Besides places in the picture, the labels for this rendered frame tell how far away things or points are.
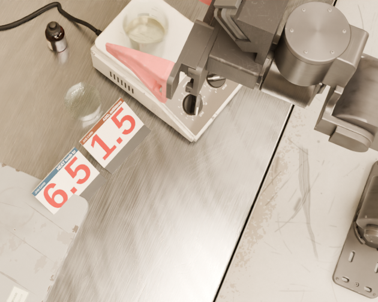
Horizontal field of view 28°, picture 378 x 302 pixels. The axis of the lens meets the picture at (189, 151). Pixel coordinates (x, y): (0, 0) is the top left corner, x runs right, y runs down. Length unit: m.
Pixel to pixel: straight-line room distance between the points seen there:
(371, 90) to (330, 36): 0.09
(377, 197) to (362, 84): 0.31
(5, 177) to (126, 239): 0.20
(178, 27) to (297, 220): 0.33
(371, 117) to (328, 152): 0.45
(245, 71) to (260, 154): 0.45
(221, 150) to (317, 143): 0.15
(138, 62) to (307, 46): 0.17
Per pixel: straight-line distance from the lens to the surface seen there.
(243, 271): 1.10
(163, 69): 0.70
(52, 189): 1.09
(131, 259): 1.10
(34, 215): 1.11
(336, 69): 0.67
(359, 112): 0.72
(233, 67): 0.71
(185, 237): 1.10
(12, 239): 1.11
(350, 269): 1.12
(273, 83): 0.73
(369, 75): 0.74
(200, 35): 0.72
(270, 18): 0.65
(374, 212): 1.00
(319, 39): 0.66
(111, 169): 1.12
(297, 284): 1.11
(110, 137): 1.11
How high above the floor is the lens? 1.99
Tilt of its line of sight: 74 degrees down
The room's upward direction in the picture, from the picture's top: 11 degrees clockwise
